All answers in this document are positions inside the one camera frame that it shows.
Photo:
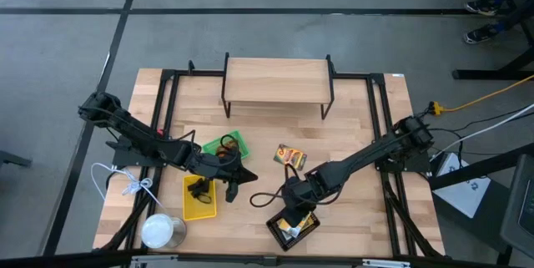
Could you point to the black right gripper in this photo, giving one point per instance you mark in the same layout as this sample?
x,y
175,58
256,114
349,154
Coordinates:
x,y
298,193

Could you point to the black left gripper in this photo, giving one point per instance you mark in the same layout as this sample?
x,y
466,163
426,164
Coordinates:
x,y
213,165

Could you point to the black plastic basket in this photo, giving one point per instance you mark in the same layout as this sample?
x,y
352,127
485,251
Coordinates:
x,y
275,234

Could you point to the black binder clip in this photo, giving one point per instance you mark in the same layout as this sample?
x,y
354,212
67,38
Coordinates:
x,y
198,186
207,200

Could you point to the green plastic basket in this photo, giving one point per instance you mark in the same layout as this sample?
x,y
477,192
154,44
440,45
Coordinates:
x,y
240,138

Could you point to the yellow plastic basket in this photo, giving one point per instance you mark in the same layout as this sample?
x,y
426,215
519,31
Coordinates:
x,y
200,211

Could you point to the orange snack packet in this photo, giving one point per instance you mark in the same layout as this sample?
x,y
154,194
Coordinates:
x,y
290,157

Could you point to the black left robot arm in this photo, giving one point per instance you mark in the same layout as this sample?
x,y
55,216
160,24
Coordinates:
x,y
137,134

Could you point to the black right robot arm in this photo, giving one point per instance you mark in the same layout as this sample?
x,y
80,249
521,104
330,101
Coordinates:
x,y
367,155

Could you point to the white cardboard box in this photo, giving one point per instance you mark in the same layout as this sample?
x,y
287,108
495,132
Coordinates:
x,y
463,193

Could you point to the black metal beam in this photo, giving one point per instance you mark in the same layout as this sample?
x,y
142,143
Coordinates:
x,y
480,167

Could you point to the dark grey device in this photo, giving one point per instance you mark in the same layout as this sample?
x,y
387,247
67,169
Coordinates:
x,y
519,209

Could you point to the black stand foot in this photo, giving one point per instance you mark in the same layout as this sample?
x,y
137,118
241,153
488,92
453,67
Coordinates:
x,y
12,159

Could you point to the person's shoe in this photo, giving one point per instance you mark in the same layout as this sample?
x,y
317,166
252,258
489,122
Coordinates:
x,y
482,6
482,34

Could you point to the small black table camera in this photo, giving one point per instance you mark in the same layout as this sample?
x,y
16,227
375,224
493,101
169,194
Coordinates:
x,y
270,261

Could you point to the silver metal bracket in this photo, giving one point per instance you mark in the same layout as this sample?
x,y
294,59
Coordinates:
x,y
386,264
150,261

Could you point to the wooden shelf riser black frame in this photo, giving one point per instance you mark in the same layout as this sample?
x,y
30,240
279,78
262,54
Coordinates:
x,y
277,80

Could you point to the black aluminium table frame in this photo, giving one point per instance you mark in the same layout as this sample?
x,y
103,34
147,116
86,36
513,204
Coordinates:
x,y
377,79

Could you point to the black table leg frame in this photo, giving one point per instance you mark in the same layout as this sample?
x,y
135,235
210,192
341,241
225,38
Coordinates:
x,y
492,74

